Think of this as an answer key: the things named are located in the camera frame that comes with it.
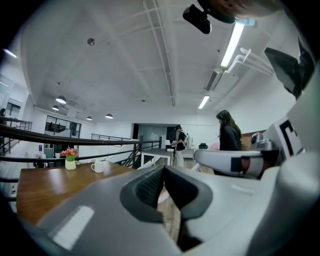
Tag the round pendant lamp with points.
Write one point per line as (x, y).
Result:
(55, 108)
(109, 116)
(89, 118)
(61, 100)

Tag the long fluorescent ceiling light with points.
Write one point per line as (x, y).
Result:
(232, 43)

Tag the person's face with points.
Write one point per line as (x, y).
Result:
(245, 8)

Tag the short fluorescent ceiling light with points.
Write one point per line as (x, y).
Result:
(203, 102)

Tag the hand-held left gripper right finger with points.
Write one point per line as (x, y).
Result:
(237, 212)

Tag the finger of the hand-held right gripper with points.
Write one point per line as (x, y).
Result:
(215, 160)

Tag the white ceiling pipes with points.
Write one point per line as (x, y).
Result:
(250, 58)

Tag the black head-worn camera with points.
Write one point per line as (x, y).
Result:
(197, 18)

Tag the black pot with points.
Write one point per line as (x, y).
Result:
(203, 146)

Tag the white ceramic mug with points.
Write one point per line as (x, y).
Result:
(98, 167)

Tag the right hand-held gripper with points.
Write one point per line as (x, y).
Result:
(306, 125)

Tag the white table with dark top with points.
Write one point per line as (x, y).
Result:
(156, 153)

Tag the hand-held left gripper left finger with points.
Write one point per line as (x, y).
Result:
(100, 225)

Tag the black metal railing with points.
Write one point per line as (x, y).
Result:
(75, 143)

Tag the white pot with pink flowers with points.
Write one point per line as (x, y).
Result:
(70, 160)

